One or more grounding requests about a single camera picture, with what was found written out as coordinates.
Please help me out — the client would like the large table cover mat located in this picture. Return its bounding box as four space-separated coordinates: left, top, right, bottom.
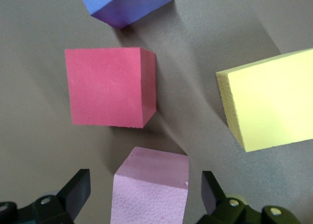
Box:
0 0 313 224

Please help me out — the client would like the purple foam cube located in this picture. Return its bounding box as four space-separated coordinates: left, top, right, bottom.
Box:
77 0 175 30

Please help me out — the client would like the red foam cube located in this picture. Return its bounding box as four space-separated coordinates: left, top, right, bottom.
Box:
65 47 157 129

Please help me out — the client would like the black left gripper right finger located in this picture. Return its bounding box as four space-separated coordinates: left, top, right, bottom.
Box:
198 171 300 224

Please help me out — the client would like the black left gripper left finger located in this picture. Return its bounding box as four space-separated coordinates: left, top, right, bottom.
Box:
0 169 91 224

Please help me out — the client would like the pink foam cube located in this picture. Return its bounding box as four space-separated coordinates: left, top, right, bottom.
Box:
110 146 190 224

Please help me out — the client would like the yellow foam cube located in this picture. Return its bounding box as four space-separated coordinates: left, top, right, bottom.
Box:
215 47 313 153

